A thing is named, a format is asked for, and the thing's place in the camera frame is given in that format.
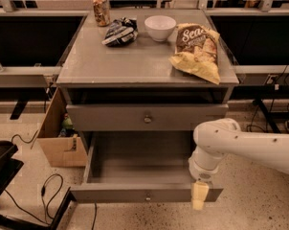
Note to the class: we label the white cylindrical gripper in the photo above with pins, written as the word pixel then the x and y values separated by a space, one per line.
pixel 200 172

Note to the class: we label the grey drawer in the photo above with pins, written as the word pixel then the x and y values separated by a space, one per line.
pixel 142 117
pixel 137 166

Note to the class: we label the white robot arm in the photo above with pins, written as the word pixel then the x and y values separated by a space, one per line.
pixel 215 139

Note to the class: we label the grey drawer cabinet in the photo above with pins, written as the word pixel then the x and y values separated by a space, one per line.
pixel 139 73

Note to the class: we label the grey top drawer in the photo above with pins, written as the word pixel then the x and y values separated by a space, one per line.
pixel 142 117

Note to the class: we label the cardboard box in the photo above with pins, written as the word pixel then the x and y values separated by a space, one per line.
pixel 60 149

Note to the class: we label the yellow sea salt chip bag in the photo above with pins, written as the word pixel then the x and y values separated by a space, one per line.
pixel 196 51

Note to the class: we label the green bottle in box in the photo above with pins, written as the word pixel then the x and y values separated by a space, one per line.
pixel 67 123

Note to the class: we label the white ceramic bowl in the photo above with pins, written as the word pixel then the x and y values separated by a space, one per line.
pixel 159 27

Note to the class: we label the dark crumpled snack bag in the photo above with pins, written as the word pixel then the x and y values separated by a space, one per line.
pixel 121 32

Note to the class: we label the black chair base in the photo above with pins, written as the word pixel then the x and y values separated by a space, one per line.
pixel 9 167

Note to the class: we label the gold soda can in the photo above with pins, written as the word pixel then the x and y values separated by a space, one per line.
pixel 101 12

